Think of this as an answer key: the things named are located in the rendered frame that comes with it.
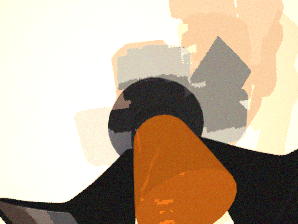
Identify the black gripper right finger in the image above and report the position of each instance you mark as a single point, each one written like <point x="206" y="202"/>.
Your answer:
<point x="265" y="183"/>

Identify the orange knob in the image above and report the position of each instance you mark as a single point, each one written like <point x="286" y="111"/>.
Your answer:
<point x="177" y="180"/>

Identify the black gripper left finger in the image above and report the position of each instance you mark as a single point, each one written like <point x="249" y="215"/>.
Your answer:
<point x="110" y="199"/>

